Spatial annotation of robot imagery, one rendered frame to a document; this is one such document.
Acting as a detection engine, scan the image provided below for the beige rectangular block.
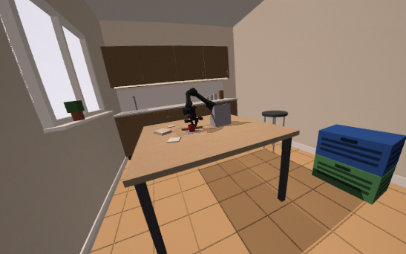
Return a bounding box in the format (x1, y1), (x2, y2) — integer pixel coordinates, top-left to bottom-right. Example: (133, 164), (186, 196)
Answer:
(154, 128), (172, 136)

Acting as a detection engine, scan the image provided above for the red cup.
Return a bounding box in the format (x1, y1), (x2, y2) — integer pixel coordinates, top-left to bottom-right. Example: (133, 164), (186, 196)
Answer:
(188, 124), (195, 132)

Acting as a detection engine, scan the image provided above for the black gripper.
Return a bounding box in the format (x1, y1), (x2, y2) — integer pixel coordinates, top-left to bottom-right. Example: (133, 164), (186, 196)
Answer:
(184, 113), (203, 128)

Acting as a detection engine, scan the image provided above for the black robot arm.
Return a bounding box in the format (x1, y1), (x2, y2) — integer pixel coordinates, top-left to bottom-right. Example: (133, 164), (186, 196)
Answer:
(183, 88), (217, 115)

